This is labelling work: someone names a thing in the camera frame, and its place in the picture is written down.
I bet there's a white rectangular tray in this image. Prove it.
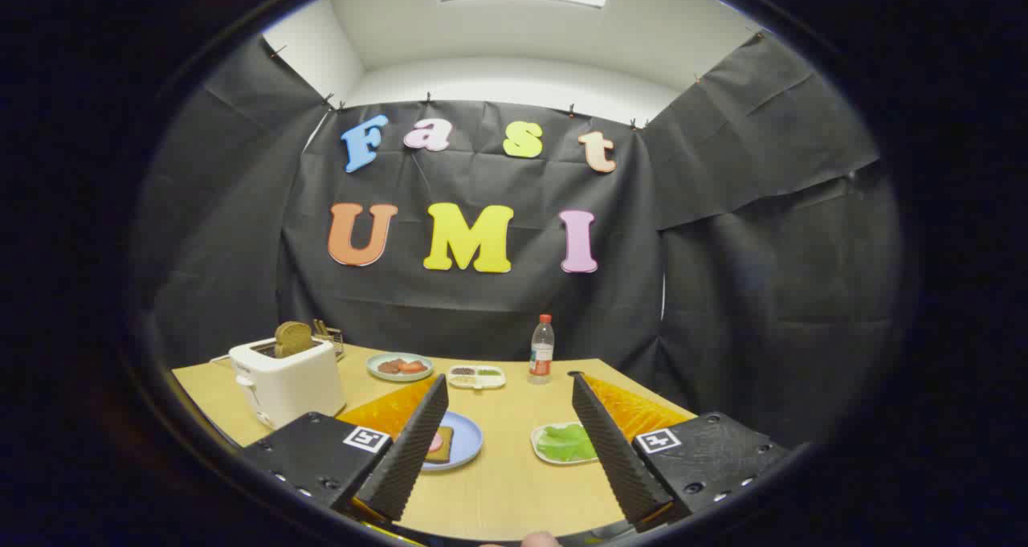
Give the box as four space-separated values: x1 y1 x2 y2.
531 422 599 466

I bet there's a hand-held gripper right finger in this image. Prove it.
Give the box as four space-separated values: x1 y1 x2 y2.
570 373 792 532

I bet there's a green lettuce leaf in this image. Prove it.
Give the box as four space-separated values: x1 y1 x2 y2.
536 423 599 463

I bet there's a clear red-capped water bottle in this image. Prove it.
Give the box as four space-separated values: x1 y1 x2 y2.
528 314 556 385

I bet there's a brown toasted bread slice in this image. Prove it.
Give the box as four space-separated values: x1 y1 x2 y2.
275 321 314 359

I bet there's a white divided seasoning dish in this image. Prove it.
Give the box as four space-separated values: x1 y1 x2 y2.
447 365 507 390

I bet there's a black backdrop cloth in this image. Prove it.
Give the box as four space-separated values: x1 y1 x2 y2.
133 29 900 451

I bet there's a white toaster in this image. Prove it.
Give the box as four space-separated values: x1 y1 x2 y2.
229 337 347 430

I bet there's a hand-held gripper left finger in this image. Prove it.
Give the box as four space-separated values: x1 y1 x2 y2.
241 374 451 544

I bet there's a blue round plate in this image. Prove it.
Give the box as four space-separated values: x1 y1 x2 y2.
418 411 483 472

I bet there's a wire mesh utensil holder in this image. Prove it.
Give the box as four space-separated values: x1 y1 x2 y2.
312 319 346 361

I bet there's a pale green round plate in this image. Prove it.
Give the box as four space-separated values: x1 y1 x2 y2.
366 353 434 382

